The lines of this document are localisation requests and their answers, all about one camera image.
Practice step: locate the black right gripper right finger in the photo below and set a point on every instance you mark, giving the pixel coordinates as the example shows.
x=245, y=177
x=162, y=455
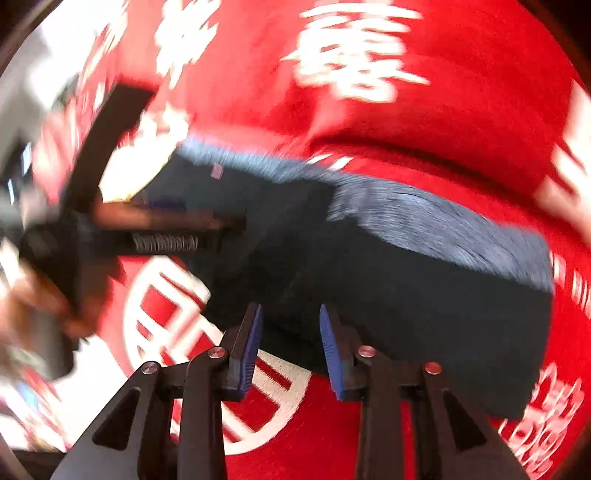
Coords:
x=413, y=426

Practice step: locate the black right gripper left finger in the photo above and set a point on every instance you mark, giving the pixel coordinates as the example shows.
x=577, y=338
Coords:
x=165, y=422

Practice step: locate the black pants grey waistband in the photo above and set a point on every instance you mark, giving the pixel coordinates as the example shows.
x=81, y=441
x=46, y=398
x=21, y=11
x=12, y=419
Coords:
x=422, y=278

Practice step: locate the person's left hand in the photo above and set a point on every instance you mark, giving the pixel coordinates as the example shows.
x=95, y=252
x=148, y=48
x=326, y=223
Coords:
x=34, y=313

